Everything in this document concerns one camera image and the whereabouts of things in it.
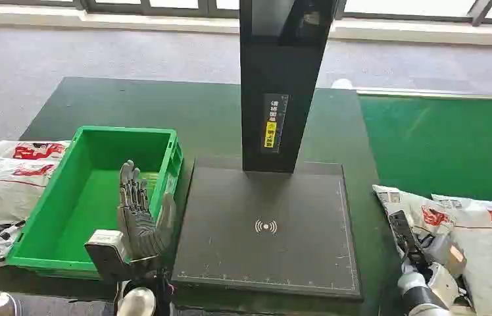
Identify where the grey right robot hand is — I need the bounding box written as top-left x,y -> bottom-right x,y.
422,233 -> 468,280

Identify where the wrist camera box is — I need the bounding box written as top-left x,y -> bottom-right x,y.
387,210 -> 426,271
84,230 -> 132,284

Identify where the green conveyor belt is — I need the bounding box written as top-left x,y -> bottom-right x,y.
358,95 -> 492,206

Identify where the green plastic crate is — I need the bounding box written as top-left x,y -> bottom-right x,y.
6,125 -> 185,280

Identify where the silver conveyor frame rail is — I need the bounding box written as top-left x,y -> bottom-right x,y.
355,87 -> 492,101

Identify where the black and yellow label sticker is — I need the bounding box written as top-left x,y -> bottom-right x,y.
261,93 -> 289,154

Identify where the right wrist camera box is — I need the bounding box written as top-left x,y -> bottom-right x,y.
387,210 -> 426,271

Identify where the black scanner stand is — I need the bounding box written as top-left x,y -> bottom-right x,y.
170,0 -> 364,302

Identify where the dark window frame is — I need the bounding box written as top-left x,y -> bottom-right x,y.
0,0 -> 492,26

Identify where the white round knob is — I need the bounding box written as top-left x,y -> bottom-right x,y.
331,78 -> 355,91

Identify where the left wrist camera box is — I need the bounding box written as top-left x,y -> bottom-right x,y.
84,230 -> 132,284

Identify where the white window sill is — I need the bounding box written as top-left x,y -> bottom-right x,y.
0,3 -> 492,47

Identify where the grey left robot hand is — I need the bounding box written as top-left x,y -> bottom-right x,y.
116,159 -> 178,263

